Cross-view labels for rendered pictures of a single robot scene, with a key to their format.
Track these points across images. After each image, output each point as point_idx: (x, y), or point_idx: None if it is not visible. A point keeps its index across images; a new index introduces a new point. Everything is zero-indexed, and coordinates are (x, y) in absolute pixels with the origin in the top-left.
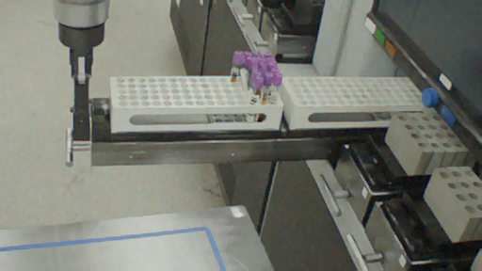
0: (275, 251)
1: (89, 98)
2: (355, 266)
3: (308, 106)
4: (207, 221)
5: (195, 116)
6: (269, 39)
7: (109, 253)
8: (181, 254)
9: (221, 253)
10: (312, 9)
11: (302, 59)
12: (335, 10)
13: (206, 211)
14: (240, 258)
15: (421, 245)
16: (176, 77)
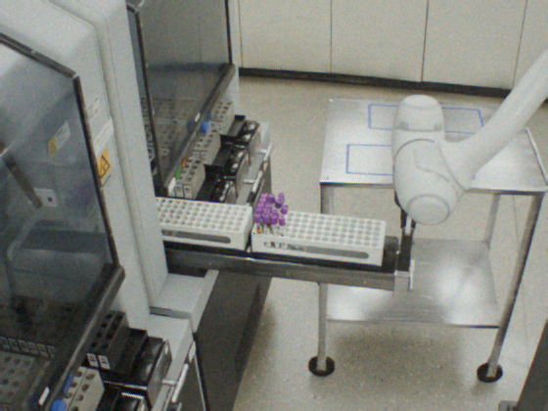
0: (219, 375)
1: (398, 250)
2: None
3: (242, 205)
4: (344, 175)
5: (316, 248)
6: (162, 372)
7: None
8: (365, 164)
9: (344, 161)
10: (126, 317)
11: None
12: (132, 269)
13: (342, 180)
14: (336, 159)
15: (237, 151)
16: (329, 242)
